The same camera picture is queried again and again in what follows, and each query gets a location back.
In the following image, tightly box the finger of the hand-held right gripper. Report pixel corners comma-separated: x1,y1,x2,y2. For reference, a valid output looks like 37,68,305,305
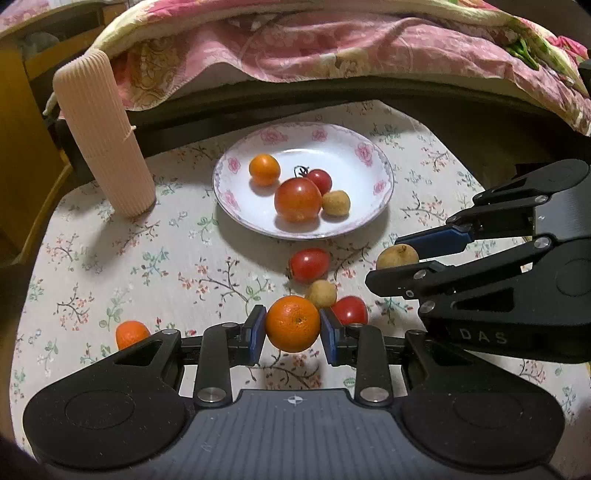
396,168,555,258
365,237,559,319

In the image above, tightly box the yellow green floral quilt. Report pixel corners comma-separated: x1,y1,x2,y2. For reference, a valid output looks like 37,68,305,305
90,0,591,112

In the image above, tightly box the mandarin orange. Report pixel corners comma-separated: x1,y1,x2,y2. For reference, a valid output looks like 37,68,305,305
249,154,281,186
265,295,321,353
115,320,151,350

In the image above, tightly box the wooden cabinet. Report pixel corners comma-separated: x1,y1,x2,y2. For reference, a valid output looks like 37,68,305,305
0,0,121,268

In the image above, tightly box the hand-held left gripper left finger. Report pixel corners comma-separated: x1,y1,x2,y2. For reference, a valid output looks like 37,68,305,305
99,304,269,410

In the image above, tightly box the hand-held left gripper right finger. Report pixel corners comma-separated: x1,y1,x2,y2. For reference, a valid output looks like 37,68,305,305
320,308,490,408

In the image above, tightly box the large red tomato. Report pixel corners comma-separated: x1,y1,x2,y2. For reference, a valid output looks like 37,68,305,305
274,178,323,223

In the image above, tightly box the brown longan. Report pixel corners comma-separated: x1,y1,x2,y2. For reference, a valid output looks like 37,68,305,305
305,280,339,309
321,190,351,217
376,244,420,271

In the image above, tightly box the white plate with pink flowers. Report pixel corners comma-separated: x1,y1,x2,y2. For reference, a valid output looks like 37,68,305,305
212,122,394,241

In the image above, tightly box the pink ribbed tumbler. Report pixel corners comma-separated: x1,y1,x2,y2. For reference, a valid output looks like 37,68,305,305
52,50,157,219

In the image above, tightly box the red cherry tomato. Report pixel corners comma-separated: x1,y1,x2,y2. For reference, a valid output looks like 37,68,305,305
331,296,369,326
287,248,331,284

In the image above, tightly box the grey cloth bundle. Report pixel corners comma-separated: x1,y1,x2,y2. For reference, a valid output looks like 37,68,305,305
18,32,61,61

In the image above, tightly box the cherry tomato with stem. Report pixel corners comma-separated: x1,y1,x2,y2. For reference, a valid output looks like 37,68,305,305
294,165,333,195

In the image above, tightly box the pink floral blanket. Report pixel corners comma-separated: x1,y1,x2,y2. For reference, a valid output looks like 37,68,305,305
111,14,591,134

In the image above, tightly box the floral tablecloth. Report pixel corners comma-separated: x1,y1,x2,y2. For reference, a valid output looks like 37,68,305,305
9,100,583,478

